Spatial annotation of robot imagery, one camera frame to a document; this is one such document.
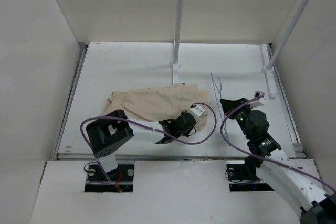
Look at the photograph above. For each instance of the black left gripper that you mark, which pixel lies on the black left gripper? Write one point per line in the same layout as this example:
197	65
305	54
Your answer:
190	129

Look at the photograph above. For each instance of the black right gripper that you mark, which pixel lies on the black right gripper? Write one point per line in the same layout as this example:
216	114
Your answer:
228	104

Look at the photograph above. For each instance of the beige trousers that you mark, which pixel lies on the beige trousers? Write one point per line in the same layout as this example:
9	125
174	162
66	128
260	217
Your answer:
156	104

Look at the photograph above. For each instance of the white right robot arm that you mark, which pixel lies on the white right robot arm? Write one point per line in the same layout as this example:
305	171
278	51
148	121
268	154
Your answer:
267	161

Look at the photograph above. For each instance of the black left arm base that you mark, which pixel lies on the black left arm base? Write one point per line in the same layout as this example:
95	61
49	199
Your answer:
120	180

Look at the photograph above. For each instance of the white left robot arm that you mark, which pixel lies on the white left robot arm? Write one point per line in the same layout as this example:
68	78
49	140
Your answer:
106	134

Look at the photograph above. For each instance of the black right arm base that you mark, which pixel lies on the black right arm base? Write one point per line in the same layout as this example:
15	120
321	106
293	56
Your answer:
241	176

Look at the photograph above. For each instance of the white right rack pole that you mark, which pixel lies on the white right rack pole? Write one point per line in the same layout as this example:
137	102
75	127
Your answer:
268	67

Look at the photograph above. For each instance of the white rack pole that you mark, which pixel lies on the white rack pole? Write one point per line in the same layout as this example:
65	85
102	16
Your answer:
175	63
268	67

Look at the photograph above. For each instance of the white centre rack pole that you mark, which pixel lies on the white centre rack pole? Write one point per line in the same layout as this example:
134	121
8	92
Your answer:
175	63

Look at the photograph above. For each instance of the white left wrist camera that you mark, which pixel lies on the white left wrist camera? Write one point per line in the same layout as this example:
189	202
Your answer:
196	111

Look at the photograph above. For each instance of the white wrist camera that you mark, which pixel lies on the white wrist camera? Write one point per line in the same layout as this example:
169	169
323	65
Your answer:
196	111
259	96

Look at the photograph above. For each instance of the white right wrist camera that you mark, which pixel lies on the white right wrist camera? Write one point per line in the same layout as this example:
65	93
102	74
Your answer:
259	96

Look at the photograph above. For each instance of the aluminium right frame rail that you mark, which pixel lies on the aluminium right frame rail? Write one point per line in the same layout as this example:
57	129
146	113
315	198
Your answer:
293	132

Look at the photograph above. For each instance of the aluminium frame rail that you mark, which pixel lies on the aluminium frame rail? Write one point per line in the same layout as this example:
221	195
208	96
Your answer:
293	132
76	75
145	157

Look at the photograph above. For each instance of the aluminium front frame rail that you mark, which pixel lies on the aluminium front frame rail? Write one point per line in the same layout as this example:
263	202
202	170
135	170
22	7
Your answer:
145	157

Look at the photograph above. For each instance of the aluminium left frame rail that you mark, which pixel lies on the aluminium left frame rail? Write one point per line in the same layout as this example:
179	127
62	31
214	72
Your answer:
76	75

